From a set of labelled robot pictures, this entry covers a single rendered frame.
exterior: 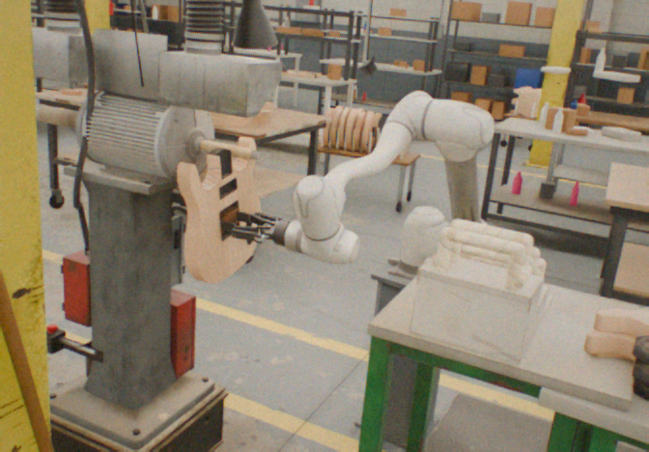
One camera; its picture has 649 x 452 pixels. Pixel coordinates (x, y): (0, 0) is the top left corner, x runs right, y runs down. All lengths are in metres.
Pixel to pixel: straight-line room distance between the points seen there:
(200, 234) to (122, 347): 0.66
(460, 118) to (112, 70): 1.07
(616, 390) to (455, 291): 0.41
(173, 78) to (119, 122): 0.30
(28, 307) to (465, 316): 0.94
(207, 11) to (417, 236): 1.18
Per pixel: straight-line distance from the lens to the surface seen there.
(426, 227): 2.51
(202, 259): 1.91
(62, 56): 2.20
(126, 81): 2.12
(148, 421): 2.42
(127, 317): 2.31
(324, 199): 1.66
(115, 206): 2.20
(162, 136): 1.99
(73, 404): 2.54
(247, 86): 1.75
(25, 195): 1.18
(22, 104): 1.15
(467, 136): 2.03
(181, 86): 1.88
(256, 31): 1.96
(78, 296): 2.44
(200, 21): 1.87
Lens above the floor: 1.68
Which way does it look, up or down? 17 degrees down
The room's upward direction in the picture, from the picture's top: 5 degrees clockwise
